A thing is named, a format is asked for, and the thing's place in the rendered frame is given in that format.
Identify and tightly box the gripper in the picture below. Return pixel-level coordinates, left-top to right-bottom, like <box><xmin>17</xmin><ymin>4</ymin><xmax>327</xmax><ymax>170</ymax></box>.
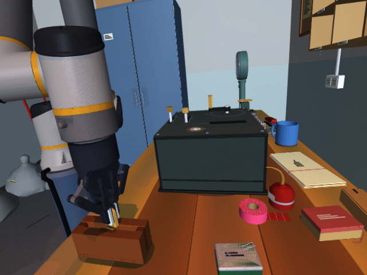
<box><xmin>67</xmin><ymin>136</ymin><xmax>130</xmax><ymax>227</ymax></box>

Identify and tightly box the brown wooden key block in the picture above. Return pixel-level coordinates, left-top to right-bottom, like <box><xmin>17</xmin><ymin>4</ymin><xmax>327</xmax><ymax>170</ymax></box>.
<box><xmin>70</xmin><ymin>214</ymin><xmax>153</xmax><ymax>266</ymax></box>

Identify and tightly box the dark green franking meter body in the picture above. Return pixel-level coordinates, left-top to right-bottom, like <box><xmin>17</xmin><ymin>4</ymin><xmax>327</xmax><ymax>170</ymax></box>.
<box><xmin>153</xmin><ymin>108</ymin><xmax>269</xmax><ymax>196</ymax></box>

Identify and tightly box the grey mail sack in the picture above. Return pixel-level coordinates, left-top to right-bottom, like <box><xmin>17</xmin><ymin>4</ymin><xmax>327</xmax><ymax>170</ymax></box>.
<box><xmin>0</xmin><ymin>188</ymin><xmax>21</xmax><ymax>223</ymax></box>
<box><xmin>5</xmin><ymin>155</ymin><xmax>51</xmax><ymax>198</ymax></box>

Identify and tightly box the blue metal cabinet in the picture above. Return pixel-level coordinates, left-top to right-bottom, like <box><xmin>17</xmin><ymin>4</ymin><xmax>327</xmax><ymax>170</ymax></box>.
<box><xmin>93</xmin><ymin>0</ymin><xmax>189</xmax><ymax>150</ymax></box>

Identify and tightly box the green paper clip tin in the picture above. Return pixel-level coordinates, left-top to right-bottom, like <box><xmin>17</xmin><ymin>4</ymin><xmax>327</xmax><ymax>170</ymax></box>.
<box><xmin>214</xmin><ymin>241</ymin><xmax>264</xmax><ymax>275</ymax></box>

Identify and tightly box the pink tape roll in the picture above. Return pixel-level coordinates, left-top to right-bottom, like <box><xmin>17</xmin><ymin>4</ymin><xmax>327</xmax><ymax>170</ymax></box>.
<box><xmin>238</xmin><ymin>198</ymin><xmax>268</xmax><ymax>225</ymax></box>

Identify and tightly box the red stamp strip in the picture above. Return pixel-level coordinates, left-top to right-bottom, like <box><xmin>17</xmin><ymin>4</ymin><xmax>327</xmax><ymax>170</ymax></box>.
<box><xmin>266</xmin><ymin>211</ymin><xmax>292</xmax><ymax>222</ymax></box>

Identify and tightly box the red oil can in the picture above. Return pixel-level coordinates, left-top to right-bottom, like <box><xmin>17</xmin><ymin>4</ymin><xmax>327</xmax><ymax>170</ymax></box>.
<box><xmin>266</xmin><ymin>166</ymin><xmax>296</xmax><ymax>212</ymax></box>

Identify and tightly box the green postal scale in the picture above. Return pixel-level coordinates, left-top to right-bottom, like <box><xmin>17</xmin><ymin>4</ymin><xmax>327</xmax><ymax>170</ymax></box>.
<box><xmin>235</xmin><ymin>50</ymin><xmax>254</xmax><ymax>111</ymax></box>

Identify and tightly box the blue mug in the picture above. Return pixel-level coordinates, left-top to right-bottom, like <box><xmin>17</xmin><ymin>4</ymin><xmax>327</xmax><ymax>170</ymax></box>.
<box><xmin>270</xmin><ymin>120</ymin><xmax>300</xmax><ymax>147</ymax></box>

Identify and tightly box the red book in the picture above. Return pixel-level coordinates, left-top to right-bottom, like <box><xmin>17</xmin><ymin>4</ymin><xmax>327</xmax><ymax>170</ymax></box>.
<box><xmin>300</xmin><ymin>205</ymin><xmax>365</xmax><ymax>243</ymax></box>

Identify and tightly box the brown wooden box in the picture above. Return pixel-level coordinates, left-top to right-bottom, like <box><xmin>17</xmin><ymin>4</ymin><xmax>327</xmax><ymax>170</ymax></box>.
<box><xmin>339</xmin><ymin>187</ymin><xmax>367</xmax><ymax>229</ymax></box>

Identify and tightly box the brown notice board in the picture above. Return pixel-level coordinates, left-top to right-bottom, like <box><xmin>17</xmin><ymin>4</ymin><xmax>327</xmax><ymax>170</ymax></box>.
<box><xmin>298</xmin><ymin>0</ymin><xmax>315</xmax><ymax>38</ymax></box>

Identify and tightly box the red cable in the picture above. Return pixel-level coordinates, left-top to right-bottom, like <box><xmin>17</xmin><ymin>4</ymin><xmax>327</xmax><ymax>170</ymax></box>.
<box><xmin>22</xmin><ymin>96</ymin><xmax>48</xmax><ymax>124</ymax></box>

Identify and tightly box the black crank with brass handle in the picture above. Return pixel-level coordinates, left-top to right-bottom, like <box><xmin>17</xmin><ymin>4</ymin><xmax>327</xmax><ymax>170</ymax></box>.
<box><xmin>208</xmin><ymin>95</ymin><xmax>232</xmax><ymax>113</ymax></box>

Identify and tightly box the white wall socket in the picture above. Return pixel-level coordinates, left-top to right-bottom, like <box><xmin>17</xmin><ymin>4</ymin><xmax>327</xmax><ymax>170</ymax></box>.
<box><xmin>325</xmin><ymin>48</ymin><xmax>346</xmax><ymax>89</ymax></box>

